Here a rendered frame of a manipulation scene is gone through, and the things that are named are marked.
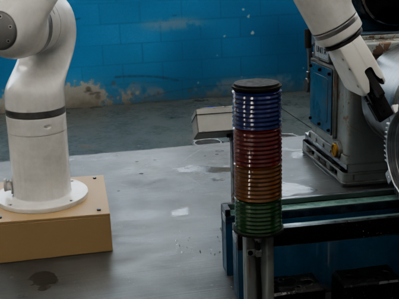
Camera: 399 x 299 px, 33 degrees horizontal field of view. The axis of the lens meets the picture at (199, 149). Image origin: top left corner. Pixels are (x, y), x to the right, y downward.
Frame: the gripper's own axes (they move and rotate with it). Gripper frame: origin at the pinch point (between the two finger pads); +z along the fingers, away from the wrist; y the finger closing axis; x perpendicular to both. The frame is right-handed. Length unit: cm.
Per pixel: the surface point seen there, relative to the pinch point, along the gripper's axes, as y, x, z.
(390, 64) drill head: -24.3, 13.0, 3.1
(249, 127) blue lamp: 38, -25, -24
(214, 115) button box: -13.7, -25.8, -12.3
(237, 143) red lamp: 37, -27, -22
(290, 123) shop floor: -418, 39, 148
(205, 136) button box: -15.6, -29.4, -9.0
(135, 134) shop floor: -419, -74, 83
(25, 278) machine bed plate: -5, -72, -8
